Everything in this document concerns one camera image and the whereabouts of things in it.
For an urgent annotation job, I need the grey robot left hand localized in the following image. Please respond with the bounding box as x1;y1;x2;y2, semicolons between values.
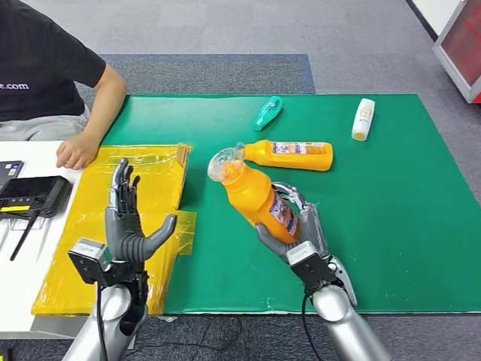
104;158;177;265

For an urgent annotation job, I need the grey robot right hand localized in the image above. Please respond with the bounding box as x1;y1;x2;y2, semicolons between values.
256;181;331;265

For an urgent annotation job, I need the orange bottle with clear cap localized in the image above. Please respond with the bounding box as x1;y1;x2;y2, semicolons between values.
207;147;301;245
235;140;333;172

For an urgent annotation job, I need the white plastic bottle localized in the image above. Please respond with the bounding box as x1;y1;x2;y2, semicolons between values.
351;98;375;142

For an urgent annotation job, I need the teal plastic bottle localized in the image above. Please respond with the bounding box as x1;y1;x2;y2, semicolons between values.
253;96;283;132

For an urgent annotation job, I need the yellow plastic sheet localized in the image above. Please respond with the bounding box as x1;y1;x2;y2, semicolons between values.
31;144;197;317

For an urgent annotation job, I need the person's hand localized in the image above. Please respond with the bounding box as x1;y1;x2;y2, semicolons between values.
56;132;100;171

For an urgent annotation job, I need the green table mat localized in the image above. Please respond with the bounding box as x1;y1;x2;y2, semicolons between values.
101;94;481;314

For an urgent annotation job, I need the black controller with antenna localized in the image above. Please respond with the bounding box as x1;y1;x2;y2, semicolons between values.
0;175;72;262

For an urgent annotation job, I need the dark laptop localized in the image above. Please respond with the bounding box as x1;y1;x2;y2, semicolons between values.
0;160;25;191

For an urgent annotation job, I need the person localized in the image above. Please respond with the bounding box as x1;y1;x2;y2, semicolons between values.
0;0;107;142

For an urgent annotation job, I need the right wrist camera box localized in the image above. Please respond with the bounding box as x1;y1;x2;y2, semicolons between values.
286;241;338;292

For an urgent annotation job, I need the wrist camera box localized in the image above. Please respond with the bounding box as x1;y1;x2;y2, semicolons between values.
286;241;338;292
68;238;113;286

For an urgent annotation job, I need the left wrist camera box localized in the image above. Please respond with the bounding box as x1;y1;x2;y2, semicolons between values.
68;238;113;286

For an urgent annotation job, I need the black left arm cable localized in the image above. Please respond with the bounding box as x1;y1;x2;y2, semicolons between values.
96;283;109;361

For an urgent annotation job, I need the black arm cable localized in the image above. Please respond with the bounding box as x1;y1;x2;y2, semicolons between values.
96;283;109;361
302;293;321;361

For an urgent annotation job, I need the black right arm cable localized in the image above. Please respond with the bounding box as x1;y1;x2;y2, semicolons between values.
302;293;321;361

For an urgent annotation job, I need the black cable on floor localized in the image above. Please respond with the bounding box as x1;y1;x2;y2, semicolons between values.
131;314;244;361

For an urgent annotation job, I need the red cabinet with white frame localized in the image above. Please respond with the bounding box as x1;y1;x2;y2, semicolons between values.
432;0;481;105

